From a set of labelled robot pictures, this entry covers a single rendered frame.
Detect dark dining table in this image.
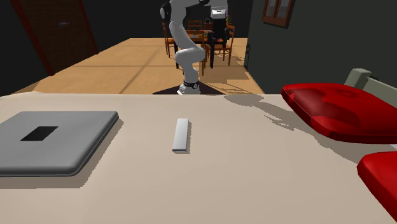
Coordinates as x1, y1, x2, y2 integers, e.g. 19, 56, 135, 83
172, 30, 233, 69

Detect brown framed window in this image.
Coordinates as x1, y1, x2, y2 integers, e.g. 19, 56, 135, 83
261, 0, 296, 30

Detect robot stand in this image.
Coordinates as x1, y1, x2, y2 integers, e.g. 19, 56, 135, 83
152, 81, 226, 95

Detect white remote control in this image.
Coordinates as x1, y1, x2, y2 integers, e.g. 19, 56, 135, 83
172, 118, 190, 153

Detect beige bed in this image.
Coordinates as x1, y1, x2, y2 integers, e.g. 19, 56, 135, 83
0, 67, 397, 224

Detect large red pillow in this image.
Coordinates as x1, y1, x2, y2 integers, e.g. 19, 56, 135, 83
281, 82, 397, 144

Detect dark brown door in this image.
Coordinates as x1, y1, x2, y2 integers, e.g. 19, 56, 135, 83
10, 0, 100, 77

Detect grey closed laptop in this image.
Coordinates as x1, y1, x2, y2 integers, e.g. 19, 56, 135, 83
0, 110, 120, 178

